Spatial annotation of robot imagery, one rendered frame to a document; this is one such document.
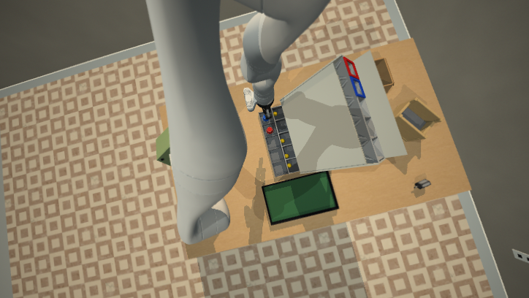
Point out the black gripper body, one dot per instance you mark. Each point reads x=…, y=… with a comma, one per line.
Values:
x=266, y=106

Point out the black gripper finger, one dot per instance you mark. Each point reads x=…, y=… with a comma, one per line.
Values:
x=267, y=114

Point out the red square frame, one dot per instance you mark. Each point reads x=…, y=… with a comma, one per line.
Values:
x=347, y=66

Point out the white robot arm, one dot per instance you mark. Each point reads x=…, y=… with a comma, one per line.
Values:
x=208, y=143

